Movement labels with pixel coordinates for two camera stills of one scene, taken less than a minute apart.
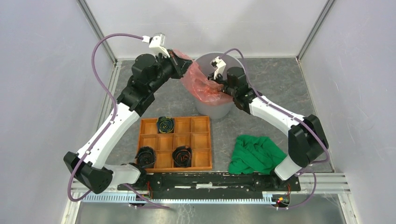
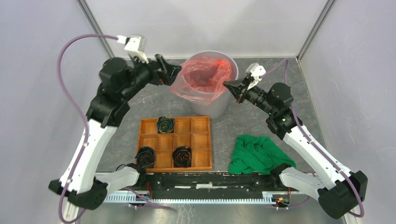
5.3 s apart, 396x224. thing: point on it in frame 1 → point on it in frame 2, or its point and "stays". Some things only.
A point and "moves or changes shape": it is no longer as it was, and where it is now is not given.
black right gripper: x=212 y=77 → x=239 y=87
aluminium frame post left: x=94 y=24 stays
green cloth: x=255 y=154 stays
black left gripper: x=180 y=65 → x=168 y=75
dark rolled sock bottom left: x=145 y=157 stays
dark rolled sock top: x=165 y=124 stays
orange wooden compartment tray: x=194 y=132 stays
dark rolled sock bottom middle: x=182 y=156 stays
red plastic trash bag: x=202 y=86 moves or changes shape
